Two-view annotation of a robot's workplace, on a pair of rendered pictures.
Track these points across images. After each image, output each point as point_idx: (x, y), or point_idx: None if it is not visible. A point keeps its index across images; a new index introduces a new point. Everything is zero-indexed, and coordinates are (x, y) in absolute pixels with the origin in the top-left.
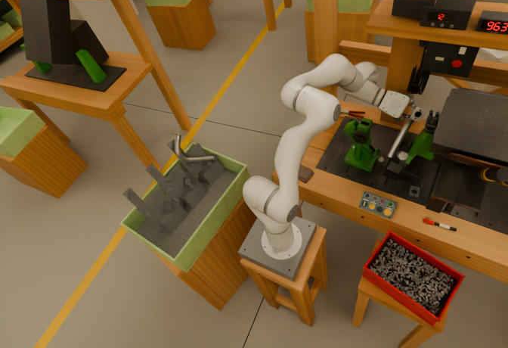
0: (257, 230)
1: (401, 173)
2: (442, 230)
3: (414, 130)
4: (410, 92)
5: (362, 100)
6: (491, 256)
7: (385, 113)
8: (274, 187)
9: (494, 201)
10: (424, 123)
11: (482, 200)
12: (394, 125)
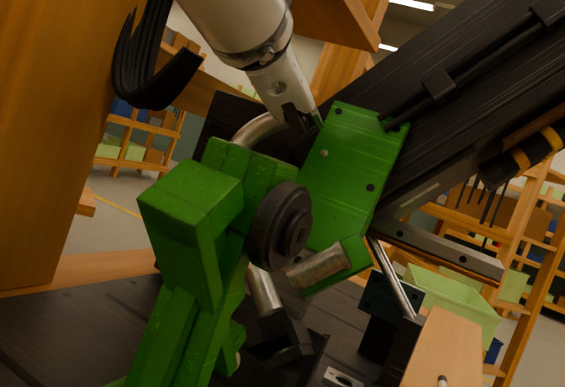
0: None
1: (327, 339)
2: None
3: (85, 282)
4: (101, 121)
5: (253, 7)
6: (475, 374)
7: (298, 88)
8: None
9: (345, 314)
10: (74, 262)
11: (347, 321)
12: (18, 292)
